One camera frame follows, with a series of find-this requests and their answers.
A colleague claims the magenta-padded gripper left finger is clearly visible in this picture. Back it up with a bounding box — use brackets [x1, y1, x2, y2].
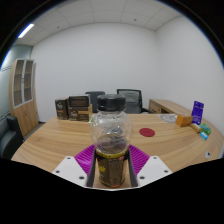
[51, 143, 98, 188]

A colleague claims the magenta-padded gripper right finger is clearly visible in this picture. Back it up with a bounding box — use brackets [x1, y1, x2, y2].
[127, 143, 174, 188]

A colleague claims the clear black-capped drink bottle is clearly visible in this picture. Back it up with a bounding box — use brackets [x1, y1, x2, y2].
[89, 93, 134, 189]

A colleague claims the flat round red coaster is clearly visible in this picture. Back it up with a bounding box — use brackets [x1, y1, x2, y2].
[138, 127, 156, 138]

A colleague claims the orange cardboard box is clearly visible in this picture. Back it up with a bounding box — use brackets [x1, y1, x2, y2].
[175, 113, 194, 128]

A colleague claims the small tan box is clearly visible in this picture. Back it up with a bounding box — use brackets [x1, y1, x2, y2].
[189, 122, 203, 134]

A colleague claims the small dark brown box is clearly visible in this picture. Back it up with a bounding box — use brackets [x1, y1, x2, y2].
[54, 97, 70, 121]

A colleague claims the large dark brown box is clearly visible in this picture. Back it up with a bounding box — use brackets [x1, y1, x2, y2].
[68, 94, 92, 116]

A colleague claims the green flat box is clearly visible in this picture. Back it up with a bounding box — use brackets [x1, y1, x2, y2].
[199, 122, 213, 136]

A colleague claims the black armchair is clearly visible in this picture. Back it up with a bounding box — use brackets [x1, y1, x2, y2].
[0, 114, 25, 160]

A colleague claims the black mesh office chair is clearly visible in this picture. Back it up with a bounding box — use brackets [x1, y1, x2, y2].
[116, 88, 149, 115]

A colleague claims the black visitor chair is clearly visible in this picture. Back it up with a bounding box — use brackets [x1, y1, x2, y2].
[84, 90, 106, 114]

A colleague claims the purple upright box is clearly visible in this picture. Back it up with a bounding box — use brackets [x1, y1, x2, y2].
[190, 100, 205, 126]

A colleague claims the wooden shelf cabinet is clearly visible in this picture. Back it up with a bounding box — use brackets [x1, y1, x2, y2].
[8, 58, 39, 136]

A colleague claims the long ceiling light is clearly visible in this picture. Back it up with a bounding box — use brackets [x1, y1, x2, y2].
[17, 23, 35, 39]

